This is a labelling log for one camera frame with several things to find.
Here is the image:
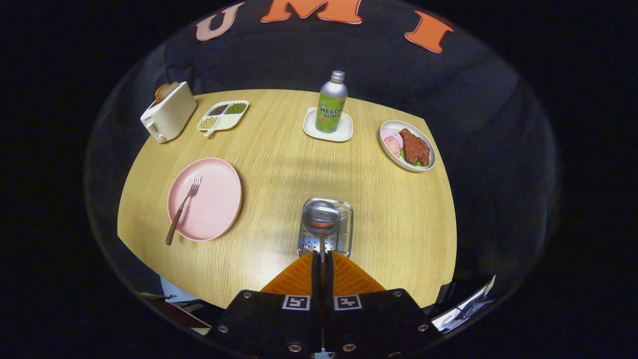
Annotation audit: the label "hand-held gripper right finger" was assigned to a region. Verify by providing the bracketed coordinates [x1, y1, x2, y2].
[323, 250, 443, 359]

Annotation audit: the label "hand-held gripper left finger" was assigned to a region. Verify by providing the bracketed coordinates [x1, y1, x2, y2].
[206, 250, 322, 359]

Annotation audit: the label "spoon with wooden handle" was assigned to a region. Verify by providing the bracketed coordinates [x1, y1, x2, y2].
[302, 199, 341, 265]

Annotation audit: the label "fork with wooden handle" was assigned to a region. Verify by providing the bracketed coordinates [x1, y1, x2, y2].
[165, 175, 202, 246]

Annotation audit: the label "white paper sheets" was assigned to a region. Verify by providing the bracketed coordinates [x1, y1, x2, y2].
[431, 276, 496, 332]

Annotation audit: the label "white sheet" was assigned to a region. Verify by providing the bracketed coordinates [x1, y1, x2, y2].
[159, 277, 201, 303]

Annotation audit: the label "pink round plate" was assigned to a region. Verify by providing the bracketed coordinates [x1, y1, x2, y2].
[167, 158, 243, 243]

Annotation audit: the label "green lettuce leaf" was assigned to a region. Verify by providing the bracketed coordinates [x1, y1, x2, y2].
[399, 148, 424, 168]

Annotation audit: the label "white plate with food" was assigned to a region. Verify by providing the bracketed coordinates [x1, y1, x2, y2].
[379, 120, 437, 173]

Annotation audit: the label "red-brown meat pieces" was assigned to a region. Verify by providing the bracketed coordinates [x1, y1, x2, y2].
[399, 128, 431, 167]

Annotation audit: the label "pink ham slices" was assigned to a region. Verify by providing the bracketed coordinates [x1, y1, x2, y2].
[381, 128, 404, 158]

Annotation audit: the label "white square coaster tray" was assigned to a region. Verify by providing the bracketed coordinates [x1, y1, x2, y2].
[303, 107, 353, 143]

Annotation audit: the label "white divided snack dish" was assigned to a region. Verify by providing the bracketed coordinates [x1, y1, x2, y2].
[197, 100, 250, 138]

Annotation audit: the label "green silver soda bottle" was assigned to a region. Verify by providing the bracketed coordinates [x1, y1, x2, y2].
[315, 70, 348, 134]

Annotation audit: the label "cream white toaster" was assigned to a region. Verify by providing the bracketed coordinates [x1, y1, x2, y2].
[140, 81, 198, 144]

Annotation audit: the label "toasted bread slice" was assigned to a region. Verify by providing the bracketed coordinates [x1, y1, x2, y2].
[154, 81, 178, 104]

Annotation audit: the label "black backdrop cloth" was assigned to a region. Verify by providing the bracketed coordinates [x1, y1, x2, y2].
[85, 0, 559, 305]

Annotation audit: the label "metal wire cutlery basket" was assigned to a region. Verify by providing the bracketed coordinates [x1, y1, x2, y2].
[298, 198, 354, 258]

